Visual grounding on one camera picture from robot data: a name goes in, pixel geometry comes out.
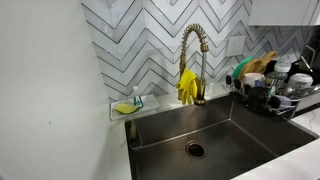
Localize dark steel sink basin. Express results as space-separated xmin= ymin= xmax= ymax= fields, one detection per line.
xmin=124 ymin=93 xmax=320 ymax=180

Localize clear soap bottle blue liquid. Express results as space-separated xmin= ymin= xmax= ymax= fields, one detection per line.
xmin=131 ymin=85 xmax=145 ymax=109

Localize stainless steel pot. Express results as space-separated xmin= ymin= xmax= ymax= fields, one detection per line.
xmin=284 ymin=83 xmax=320 ymax=101

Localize black cup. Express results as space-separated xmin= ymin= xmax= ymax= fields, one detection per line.
xmin=246 ymin=87 xmax=272 ymax=113

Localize wooden bowl with heart mark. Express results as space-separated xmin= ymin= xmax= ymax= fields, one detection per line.
xmin=237 ymin=58 xmax=265 ymax=81

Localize yellow sponge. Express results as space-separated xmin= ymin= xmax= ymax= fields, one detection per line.
xmin=114 ymin=102 xmax=139 ymax=115

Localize sink caddy with brush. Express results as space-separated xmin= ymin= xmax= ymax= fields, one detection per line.
xmin=129 ymin=119 xmax=138 ymax=141

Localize clear bottle with white cap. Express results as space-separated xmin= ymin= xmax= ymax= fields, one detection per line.
xmin=264 ymin=59 xmax=292 ymax=89

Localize white lidded container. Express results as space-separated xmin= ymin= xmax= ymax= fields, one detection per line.
xmin=287 ymin=72 xmax=314 ymax=91

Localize white wall outlet plate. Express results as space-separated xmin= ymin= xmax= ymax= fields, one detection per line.
xmin=226 ymin=35 xmax=246 ymax=58

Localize round sink drain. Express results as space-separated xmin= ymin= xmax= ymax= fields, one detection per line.
xmin=185 ymin=140 xmax=208 ymax=160

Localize white upper cabinet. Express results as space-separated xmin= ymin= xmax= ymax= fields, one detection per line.
xmin=248 ymin=0 xmax=320 ymax=27

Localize green plate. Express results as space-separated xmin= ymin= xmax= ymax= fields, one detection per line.
xmin=231 ymin=54 xmax=258 ymax=80

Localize yellow rubber gloves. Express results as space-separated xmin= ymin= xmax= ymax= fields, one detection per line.
xmin=175 ymin=68 xmax=198 ymax=106

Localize gold spring neck faucet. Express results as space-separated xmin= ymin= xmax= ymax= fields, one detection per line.
xmin=178 ymin=23 xmax=210 ymax=107

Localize plain wooden bowl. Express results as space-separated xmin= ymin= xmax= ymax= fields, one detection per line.
xmin=259 ymin=50 xmax=278 ymax=74

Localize dark tinted plastic appliance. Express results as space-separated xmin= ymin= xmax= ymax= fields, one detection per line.
xmin=293 ymin=26 xmax=320 ymax=84

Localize steel wire dish rack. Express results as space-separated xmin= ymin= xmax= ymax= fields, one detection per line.
xmin=225 ymin=74 xmax=320 ymax=123

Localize white mug with blue handle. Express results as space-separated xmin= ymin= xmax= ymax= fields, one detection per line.
xmin=243 ymin=72 xmax=266 ymax=88

